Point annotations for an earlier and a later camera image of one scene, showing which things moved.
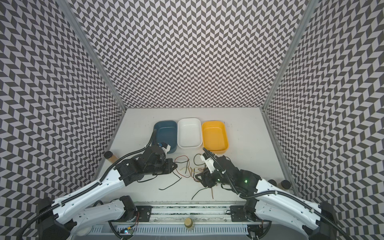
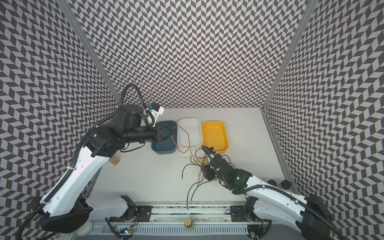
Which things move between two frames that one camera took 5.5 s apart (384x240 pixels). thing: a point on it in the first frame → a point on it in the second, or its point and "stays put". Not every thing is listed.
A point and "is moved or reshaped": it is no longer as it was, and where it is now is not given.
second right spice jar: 284,184 stays put
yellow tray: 214,136 stays put
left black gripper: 168,168 → 158,132
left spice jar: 110,157 stays put
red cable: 189,162 → 189,140
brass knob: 188,222 stays put
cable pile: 194,166 is moved or reshaped
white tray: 189,133 stays put
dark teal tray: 166,131 stays put
